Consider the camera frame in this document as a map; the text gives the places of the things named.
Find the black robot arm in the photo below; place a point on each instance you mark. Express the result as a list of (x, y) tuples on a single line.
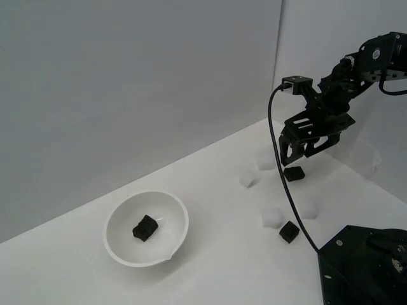
[(378, 54)]

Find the white cube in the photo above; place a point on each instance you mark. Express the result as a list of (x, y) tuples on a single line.
[(271, 217), (308, 209), (249, 178), (264, 162)]

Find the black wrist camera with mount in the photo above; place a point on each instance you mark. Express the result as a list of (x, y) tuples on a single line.
[(300, 83)]

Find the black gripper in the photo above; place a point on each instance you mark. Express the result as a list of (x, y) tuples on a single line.
[(324, 120)]

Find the black box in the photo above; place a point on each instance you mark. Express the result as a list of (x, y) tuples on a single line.
[(144, 228), (288, 233), (295, 174)]

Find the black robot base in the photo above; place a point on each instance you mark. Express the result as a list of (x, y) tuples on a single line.
[(359, 270)]

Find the white bowl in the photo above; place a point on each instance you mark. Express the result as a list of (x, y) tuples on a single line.
[(127, 241)]

